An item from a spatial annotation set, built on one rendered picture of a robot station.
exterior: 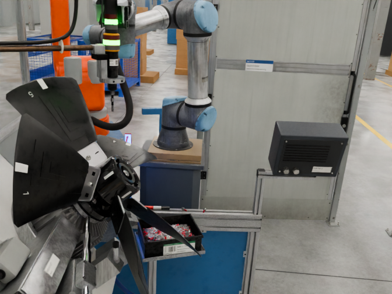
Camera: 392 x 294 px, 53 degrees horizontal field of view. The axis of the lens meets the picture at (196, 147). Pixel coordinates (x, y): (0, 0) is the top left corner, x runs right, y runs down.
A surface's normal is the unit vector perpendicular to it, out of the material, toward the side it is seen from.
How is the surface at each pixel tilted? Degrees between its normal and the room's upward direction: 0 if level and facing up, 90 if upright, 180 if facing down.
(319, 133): 15
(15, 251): 50
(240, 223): 90
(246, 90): 90
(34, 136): 71
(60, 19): 96
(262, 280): 0
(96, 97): 90
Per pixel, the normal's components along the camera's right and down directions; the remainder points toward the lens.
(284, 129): 0.06, -0.82
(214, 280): 0.04, 0.33
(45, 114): 0.53, -0.33
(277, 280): 0.05, -0.94
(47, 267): 0.80, -0.58
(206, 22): 0.78, 0.12
